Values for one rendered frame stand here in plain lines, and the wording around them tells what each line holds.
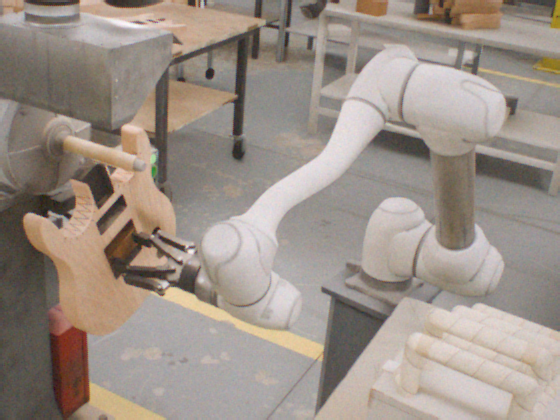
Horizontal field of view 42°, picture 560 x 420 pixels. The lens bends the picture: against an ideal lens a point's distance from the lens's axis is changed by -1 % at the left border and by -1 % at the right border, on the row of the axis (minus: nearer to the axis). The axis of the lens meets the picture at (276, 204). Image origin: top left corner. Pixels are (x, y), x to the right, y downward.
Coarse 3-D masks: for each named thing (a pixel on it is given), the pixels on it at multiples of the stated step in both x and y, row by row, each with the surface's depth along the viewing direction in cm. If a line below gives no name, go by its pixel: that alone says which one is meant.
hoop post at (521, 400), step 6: (516, 396) 102; (522, 396) 101; (528, 396) 101; (534, 396) 101; (516, 402) 102; (522, 402) 101; (528, 402) 101; (534, 402) 102; (510, 408) 103; (516, 408) 102; (522, 408) 102; (528, 408) 102; (510, 414) 103; (516, 414) 102; (522, 414) 102; (528, 414) 102
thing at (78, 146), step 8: (72, 136) 153; (64, 144) 152; (72, 144) 151; (80, 144) 151; (88, 144) 150; (96, 144) 150; (80, 152) 151; (88, 152) 150; (96, 152) 149; (104, 152) 148; (112, 152) 147; (120, 152) 147; (104, 160) 148; (112, 160) 147; (120, 160) 146; (128, 160) 145; (128, 168) 146
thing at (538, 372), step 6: (528, 366) 109; (534, 366) 108; (540, 366) 107; (546, 366) 107; (528, 372) 109; (534, 372) 108; (540, 372) 108; (546, 372) 108; (534, 378) 108; (540, 378) 108; (546, 378) 108; (540, 384) 108; (540, 390) 109
